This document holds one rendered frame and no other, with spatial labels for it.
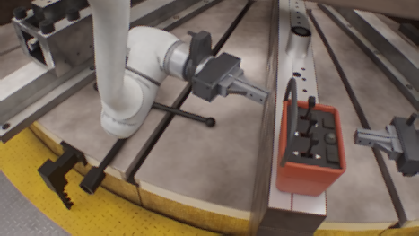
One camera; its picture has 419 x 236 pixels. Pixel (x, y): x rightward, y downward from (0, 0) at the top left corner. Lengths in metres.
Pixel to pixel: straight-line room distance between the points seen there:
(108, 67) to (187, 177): 0.70
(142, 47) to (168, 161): 0.58
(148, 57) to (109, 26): 0.26
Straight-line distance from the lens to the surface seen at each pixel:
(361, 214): 1.23
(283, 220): 0.72
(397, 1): 1.28
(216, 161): 1.19
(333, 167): 0.64
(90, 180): 1.14
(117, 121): 0.72
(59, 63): 1.43
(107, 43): 0.50
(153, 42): 0.73
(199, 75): 0.65
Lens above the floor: 1.27
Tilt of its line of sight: 43 degrees down
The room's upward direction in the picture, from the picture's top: 4 degrees clockwise
